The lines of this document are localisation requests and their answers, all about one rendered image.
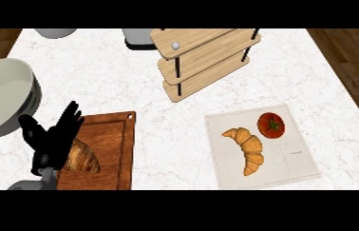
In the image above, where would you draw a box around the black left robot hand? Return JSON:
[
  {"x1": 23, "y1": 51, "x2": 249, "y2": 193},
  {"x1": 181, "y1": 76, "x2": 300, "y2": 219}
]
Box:
[{"x1": 16, "y1": 100, "x2": 87, "y2": 178}]

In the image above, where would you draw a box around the wooden tiered shelf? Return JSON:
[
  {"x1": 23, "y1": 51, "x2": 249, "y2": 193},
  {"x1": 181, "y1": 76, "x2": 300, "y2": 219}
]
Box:
[{"x1": 149, "y1": 28, "x2": 263, "y2": 104}]

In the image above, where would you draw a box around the red tomato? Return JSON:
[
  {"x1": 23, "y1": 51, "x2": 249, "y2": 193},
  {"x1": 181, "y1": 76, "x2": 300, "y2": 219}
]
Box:
[{"x1": 255, "y1": 111, "x2": 286, "y2": 140}]

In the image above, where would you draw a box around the beige placemat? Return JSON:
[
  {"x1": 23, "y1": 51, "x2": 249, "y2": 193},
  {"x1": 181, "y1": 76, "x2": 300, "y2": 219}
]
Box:
[{"x1": 204, "y1": 104, "x2": 322, "y2": 190}]

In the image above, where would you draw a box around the brown wooden cutting board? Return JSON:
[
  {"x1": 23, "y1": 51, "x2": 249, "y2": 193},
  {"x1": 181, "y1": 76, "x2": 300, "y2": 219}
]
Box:
[{"x1": 54, "y1": 110, "x2": 137, "y2": 191}]

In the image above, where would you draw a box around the large grey-green bowl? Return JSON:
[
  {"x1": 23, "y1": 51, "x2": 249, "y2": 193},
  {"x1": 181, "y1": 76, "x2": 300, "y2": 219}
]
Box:
[{"x1": 0, "y1": 57, "x2": 43, "y2": 138}]

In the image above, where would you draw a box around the grey round vessel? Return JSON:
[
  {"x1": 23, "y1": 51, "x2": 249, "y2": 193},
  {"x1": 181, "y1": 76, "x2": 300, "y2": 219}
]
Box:
[{"x1": 34, "y1": 28, "x2": 78, "y2": 40}]

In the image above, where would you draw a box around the grey and black appliance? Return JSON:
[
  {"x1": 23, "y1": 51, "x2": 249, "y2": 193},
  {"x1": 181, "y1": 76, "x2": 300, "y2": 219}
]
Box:
[{"x1": 122, "y1": 28, "x2": 159, "y2": 51}]

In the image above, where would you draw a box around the golden croissant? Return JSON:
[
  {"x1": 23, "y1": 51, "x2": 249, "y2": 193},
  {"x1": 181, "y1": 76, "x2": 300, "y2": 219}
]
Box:
[{"x1": 220, "y1": 126, "x2": 264, "y2": 177}]

